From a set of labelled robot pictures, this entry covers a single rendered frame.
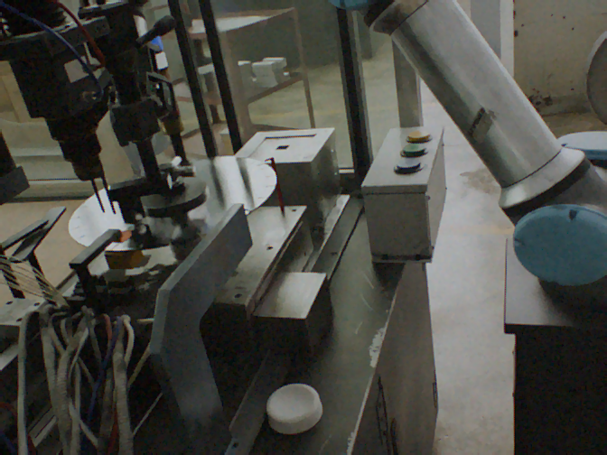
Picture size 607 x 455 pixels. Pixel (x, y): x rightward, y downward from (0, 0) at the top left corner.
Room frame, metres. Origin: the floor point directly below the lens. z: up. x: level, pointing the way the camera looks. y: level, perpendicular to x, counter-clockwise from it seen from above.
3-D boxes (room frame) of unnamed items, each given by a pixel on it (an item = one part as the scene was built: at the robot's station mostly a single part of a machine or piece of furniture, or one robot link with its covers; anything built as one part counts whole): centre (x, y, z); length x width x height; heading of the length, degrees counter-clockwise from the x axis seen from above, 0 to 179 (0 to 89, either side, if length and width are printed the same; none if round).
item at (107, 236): (0.71, 0.27, 0.95); 0.10 x 0.03 x 0.07; 158
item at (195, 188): (0.89, 0.19, 0.96); 0.11 x 0.11 x 0.03
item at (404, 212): (1.03, -0.21, 0.82); 0.28 x 0.11 x 0.15; 158
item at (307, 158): (1.18, 0.01, 0.82); 0.18 x 0.18 x 0.15; 68
